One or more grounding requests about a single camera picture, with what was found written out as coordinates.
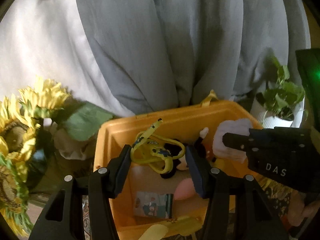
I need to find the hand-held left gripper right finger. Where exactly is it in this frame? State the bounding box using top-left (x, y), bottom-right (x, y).
top-left (185, 145), bottom-right (289, 240)

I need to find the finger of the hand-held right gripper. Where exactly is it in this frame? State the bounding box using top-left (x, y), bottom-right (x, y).
top-left (222, 132), bottom-right (251, 153)

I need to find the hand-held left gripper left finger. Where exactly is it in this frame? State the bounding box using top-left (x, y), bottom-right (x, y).
top-left (28, 144), bottom-right (133, 240)

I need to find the white soft cloth toy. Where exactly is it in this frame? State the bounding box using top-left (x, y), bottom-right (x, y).
top-left (213, 119), bottom-right (253, 163)

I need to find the pale pink egg toy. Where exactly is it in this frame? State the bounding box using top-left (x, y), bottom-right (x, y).
top-left (174, 177), bottom-right (198, 200)

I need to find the mouse plush toy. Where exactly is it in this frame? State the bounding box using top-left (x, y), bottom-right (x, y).
top-left (160, 127), bottom-right (218, 179)

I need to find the orange plastic crate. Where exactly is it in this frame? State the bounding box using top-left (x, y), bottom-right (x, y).
top-left (93, 90), bottom-right (263, 240)

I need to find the yellow printed lanyard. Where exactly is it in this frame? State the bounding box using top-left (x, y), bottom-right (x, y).
top-left (130, 118), bottom-right (186, 174)

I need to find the small picture card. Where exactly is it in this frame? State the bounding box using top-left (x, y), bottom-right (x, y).
top-left (134, 191), bottom-right (174, 219)

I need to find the person's right hand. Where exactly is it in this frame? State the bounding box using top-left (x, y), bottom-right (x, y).
top-left (287, 196), bottom-right (320, 228)

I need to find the white ribbed plant pot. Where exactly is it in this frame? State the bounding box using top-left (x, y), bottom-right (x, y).
top-left (250, 96), bottom-right (305, 129)

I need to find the patterned fringed table cloth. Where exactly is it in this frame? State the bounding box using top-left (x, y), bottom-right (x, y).
top-left (80, 177), bottom-right (304, 240)

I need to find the green potted plant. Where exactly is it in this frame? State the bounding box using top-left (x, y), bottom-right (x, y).
top-left (255, 56), bottom-right (309, 120)

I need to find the grey-green flower bucket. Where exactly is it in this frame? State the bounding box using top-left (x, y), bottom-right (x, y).
top-left (25, 140), bottom-right (75, 195)

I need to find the sunflower bouquet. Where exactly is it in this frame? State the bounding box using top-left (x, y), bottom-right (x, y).
top-left (0, 76), bottom-right (114, 238)

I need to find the grey curtain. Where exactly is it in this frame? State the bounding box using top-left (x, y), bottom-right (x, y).
top-left (72, 0), bottom-right (312, 113)

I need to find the beige curtain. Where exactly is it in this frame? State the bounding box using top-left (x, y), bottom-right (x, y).
top-left (0, 0), bottom-right (140, 118)

